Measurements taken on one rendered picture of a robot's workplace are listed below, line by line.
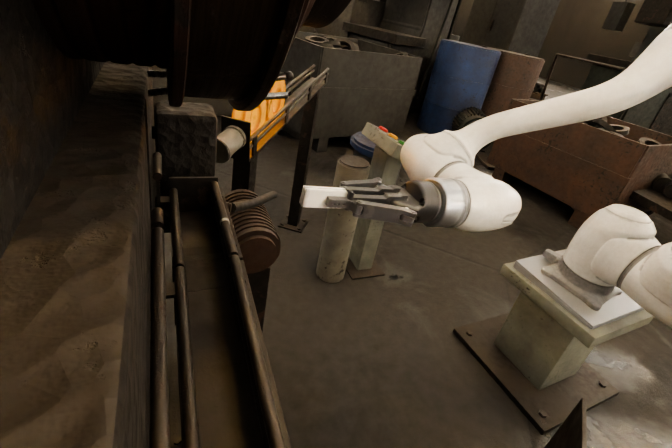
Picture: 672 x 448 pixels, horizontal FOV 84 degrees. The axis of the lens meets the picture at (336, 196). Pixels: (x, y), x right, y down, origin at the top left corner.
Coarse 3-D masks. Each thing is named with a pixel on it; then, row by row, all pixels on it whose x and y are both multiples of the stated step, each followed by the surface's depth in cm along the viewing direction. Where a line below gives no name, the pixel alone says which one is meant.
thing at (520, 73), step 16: (496, 48) 401; (512, 64) 359; (528, 64) 357; (496, 80) 370; (512, 80) 364; (528, 80) 365; (496, 96) 374; (512, 96) 371; (528, 96) 378; (496, 112) 380
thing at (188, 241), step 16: (192, 224) 59; (208, 224) 59; (192, 240) 55; (208, 240) 56; (192, 256) 52; (208, 256) 53; (224, 256) 53; (192, 272) 49; (208, 272) 50; (224, 272) 50; (192, 288) 47; (208, 288) 47
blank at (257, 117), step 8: (264, 104) 100; (232, 112) 90; (240, 112) 89; (248, 112) 91; (256, 112) 99; (264, 112) 102; (248, 120) 92; (256, 120) 100; (264, 120) 104; (256, 128) 99
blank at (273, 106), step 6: (276, 84) 106; (282, 84) 111; (270, 90) 102; (276, 90) 107; (282, 90) 112; (270, 102) 105; (276, 102) 113; (282, 102) 115; (270, 108) 106; (276, 108) 112; (270, 114) 107
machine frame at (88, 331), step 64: (0, 0) 18; (0, 64) 18; (64, 64) 30; (128, 64) 54; (0, 128) 18; (64, 128) 30; (128, 128) 34; (0, 192) 18; (64, 192) 23; (128, 192) 24; (0, 256) 17; (64, 256) 18; (128, 256) 19; (0, 320) 15; (64, 320) 15; (128, 320) 16; (0, 384) 13; (64, 384) 13; (128, 384) 15
